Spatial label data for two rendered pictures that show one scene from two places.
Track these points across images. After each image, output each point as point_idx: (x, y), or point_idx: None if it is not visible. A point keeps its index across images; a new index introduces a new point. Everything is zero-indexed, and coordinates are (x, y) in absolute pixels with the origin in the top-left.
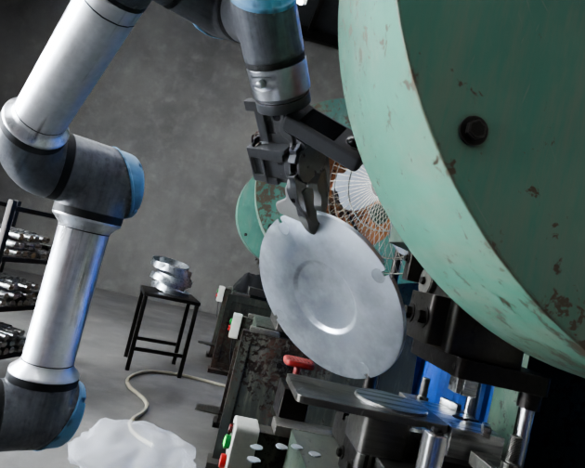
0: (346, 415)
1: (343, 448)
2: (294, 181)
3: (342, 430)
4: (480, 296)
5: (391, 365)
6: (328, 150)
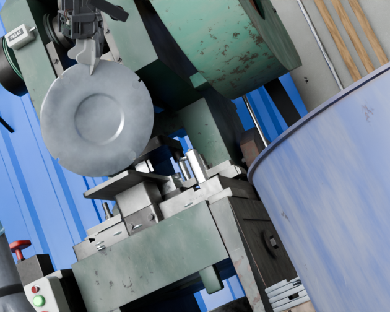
0: (90, 239)
1: (132, 223)
2: (103, 30)
3: (97, 246)
4: (220, 43)
5: (148, 140)
6: (114, 11)
